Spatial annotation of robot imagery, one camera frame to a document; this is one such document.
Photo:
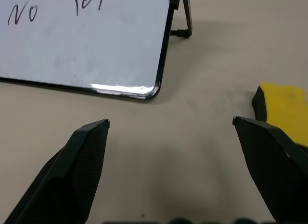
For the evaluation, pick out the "white whiteboard with black frame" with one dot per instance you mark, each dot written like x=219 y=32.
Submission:
x=79 y=46

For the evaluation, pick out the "yellow and black eraser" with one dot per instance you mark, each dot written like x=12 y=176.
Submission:
x=286 y=108

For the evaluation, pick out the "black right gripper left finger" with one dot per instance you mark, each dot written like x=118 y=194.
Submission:
x=72 y=171

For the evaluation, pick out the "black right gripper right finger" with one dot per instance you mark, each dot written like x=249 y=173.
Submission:
x=272 y=166

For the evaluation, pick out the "black whiteboard stand leg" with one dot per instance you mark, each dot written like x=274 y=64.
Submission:
x=186 y=16

